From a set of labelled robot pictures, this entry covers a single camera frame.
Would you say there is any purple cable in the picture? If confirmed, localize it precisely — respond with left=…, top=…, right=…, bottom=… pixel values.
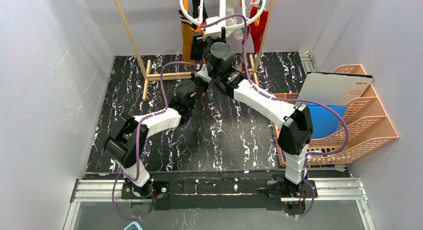
left=111, top=61, right=200, bottom=221
left=202, top=13, right=350, bottom=219

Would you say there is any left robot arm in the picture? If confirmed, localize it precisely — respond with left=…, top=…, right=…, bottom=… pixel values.
left=103, top=64, right=211, bottom=188

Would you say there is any black sock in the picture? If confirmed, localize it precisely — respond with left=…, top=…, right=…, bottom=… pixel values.
left=192, top=0, right=208, bottom=22

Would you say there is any white book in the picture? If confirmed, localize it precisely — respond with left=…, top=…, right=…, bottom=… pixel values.
left=297, top=72, right=373, bottom=105

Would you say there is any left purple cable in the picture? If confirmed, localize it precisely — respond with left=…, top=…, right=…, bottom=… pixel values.
left=111, top=61, right=200, bottom=221

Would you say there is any white round clip hanger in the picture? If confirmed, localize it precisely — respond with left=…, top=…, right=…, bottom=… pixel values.
left=179, top=0, right=266, bottom=25

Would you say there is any mustard yellow striped sock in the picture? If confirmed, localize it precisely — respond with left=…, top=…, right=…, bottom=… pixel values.
left=178, top=10, right=195, bottom=63

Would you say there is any white sock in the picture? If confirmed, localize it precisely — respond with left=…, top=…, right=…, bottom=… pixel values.
left=225, top=0, right=244, bottom=42

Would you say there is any blue folder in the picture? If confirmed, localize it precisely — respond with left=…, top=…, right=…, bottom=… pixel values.
left=307, top=104, right=341, bottom=139

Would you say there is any peach plastic file rack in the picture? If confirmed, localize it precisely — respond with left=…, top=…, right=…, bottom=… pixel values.
left=272, top=64, right=400, bottom=167

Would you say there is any wooden hanger stand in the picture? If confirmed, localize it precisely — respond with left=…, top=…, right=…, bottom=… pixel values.
left=110, top=0, right=278, bottom=102

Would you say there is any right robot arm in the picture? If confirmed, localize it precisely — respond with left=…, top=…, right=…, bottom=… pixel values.
left=203, top=24, right=313, bottom=196

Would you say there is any red sock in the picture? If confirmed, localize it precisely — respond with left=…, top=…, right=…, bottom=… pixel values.
left=249, top=10, right=269, bottom=54

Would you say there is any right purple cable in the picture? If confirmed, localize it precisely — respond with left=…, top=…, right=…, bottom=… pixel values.
left=202, top=13, right=350, bottom=219

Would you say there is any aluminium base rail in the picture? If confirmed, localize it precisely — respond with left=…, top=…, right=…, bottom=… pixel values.
left=64, top=171, right=375, bottom=230

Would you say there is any light blue object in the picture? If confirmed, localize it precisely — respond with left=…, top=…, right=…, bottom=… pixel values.
left=123, top=222, right=143, bottom=230

